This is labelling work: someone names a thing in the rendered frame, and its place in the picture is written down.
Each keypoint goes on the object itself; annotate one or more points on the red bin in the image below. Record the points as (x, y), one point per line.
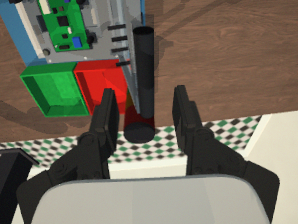
(92, 84)

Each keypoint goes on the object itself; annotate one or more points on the green bin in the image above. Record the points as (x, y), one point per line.
(55, 93)

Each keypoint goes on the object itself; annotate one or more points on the green circuit board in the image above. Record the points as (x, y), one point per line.
(64, 23)

